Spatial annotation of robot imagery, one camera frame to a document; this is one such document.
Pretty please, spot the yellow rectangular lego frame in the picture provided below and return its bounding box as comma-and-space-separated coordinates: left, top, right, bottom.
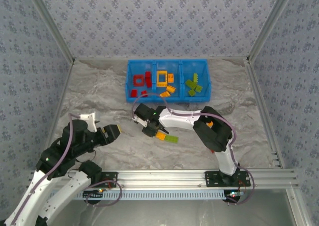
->
156, 70, 169, 87

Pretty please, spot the green flat lego plate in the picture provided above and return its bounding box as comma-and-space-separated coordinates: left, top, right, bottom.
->
165, 134, 180, 144

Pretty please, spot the blue three-compartment plastic bin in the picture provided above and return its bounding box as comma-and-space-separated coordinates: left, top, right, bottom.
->
124, 59, 212, 104

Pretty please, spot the left controller board with LED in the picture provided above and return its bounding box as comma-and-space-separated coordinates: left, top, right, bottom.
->
83, 189, 105, 200

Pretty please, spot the controller board with led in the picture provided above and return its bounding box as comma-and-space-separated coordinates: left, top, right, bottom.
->
83, 189, 105, 200
224, 190, 243, 202

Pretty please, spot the right controller board with LED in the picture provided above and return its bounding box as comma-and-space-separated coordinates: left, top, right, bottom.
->
224, 190, 243, 202

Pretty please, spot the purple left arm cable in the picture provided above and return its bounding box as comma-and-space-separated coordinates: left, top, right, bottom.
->
9, 112, 82, 226

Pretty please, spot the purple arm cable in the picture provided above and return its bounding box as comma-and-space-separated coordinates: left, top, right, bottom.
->
9, 112, 82, 226
131, 93, 237, 167

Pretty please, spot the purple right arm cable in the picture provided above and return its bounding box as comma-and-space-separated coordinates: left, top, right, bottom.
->
131, 93, 237, 167

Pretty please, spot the thin black left gripper cable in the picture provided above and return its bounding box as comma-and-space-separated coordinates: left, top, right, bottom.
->
74, 148, 97, 165

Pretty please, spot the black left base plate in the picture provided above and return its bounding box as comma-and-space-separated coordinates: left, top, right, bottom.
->
96, 171, 118, 188

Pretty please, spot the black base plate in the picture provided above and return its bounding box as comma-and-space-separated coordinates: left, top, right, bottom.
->
204, 170, 251, 188
96, 171, 118, 188

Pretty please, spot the aluminium left side rail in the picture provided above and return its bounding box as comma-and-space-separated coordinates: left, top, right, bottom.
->
48, 61, 75, 137

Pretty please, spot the aluminium rail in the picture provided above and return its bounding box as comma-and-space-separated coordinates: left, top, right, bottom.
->
26, 169, 299, 189
48, 61, 75, 137
245, 60, 286, 168

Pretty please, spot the aluminium front rail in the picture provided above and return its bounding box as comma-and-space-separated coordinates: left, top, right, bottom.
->
26, 169, 299, 189

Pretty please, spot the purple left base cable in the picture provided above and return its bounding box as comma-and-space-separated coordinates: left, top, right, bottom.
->
84, 180, 123, 207

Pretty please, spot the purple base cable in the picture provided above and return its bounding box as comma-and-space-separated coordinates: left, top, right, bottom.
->
233, 162, 255, 205
84, 180, 123, 207

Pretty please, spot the light blue slotted cable duct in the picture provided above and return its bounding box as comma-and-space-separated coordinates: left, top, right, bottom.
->
49, 189, 227, 201

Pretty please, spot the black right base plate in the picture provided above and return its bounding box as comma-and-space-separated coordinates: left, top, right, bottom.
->
204, 170, 251, 188

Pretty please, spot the aluminium right side rail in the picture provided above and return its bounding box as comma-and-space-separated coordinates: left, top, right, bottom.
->
245, 60, 286, 168

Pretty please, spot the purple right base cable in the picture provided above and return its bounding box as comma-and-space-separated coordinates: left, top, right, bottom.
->
233, 162, 255, 205

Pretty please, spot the aluminium left frame post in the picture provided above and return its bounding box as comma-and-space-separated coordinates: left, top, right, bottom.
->
24, 0, 76, 63

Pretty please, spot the aluminium frame post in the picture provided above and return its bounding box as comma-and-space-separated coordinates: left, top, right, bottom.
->
24, 0, 76, 63
246, 0, 299, 62

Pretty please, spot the aluminium right frame post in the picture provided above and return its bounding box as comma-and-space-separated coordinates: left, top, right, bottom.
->
246, 0, 299, 62

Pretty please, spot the aluminium right frame leg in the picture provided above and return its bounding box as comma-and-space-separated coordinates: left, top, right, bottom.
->
286, 187, 311, 226

